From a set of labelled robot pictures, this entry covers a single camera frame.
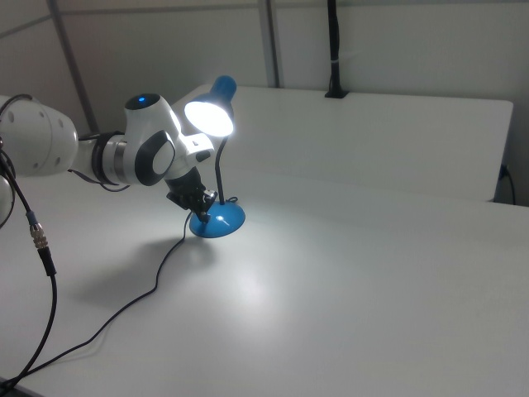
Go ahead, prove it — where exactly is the black clamped pole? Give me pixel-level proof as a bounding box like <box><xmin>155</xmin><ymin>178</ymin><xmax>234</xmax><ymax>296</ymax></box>
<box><xmin>324</xmin><ymin>0</ymin><xmax>350</xmax><ymax>100</ymax></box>

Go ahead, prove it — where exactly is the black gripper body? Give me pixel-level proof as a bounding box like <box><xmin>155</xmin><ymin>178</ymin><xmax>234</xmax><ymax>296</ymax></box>
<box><xmin>164</xmin><ymin>170</ymin><xmax>207</xmax><ymax>210</ymax></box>

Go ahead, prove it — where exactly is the black lamp power cord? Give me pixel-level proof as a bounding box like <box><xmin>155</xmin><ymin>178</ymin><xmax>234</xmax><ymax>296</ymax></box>
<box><xmin>0</xmin><ymin>196</ymin><xmax>240</xmax><ymax>386</ymax></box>

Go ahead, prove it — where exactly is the white table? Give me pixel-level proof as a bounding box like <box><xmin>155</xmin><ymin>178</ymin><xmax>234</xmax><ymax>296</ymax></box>
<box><xmin>181</xmin><ymin>84</ymin><xmax>515</xmax><ymax>203</ymax></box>

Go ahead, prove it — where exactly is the blue gooseneck desk lamp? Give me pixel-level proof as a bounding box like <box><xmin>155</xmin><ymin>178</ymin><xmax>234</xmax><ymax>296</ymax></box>
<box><xmin>183</xmin><ymin>74</ymin><xmax>247</xmax><ymax>240</ymax></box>

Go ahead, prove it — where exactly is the black wall cable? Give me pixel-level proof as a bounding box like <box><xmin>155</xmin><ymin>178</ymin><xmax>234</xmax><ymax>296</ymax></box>
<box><xmin>498</xmin><ymin>164</ymin><xmax>518</xmax><ymax>205</ymax></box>

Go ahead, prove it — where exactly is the grey partition post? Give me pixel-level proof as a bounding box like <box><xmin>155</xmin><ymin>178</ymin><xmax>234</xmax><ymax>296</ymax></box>
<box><xmin>46</xmin><ymin>0</ymin><xmax>100</xmax><ymax>136</ymax></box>
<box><xmin>257</xmin><ymin>0</ymin><xmax>284</xmax><ymax>88</ymax></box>

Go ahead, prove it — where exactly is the thick black cable with connector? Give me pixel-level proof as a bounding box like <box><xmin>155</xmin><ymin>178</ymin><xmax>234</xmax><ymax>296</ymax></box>
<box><xmin>0</xmin><ymin>93</ymin><xmax>60</xmax><ymax>388</ymax></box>

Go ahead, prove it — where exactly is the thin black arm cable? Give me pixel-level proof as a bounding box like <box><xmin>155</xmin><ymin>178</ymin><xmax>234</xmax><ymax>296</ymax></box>
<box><xmin>68</xmin><ymin>131</ymin><xmax>131</xmax><ymax>193</ymax></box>

